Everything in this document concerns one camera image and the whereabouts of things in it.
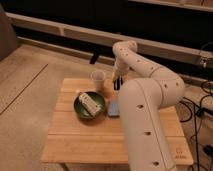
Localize black striped eraser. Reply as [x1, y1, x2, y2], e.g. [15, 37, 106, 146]
[114, 77, 123, 91]

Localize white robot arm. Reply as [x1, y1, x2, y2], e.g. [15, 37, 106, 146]
[113, 41, 185, 171]

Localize blue white sponge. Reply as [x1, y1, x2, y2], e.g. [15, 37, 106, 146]
[107, 100, 119, 117]

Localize translucent plastic cup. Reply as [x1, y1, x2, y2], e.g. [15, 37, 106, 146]
[91, 70, 106, 92]

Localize white milk carton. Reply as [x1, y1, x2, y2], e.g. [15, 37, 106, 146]
[79, 93, 101, 116]

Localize green bowl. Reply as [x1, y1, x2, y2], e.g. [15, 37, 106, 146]
[73, 91, 105, 120]

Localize wooden table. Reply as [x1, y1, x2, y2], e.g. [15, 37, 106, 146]
[41, 78, 193, 171]

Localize black bracket on rail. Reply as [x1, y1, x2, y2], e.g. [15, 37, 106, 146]
[90, 53, 99, 64]

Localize black floor cables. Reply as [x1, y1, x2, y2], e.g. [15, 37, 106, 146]
[178, 79, 213, 171]

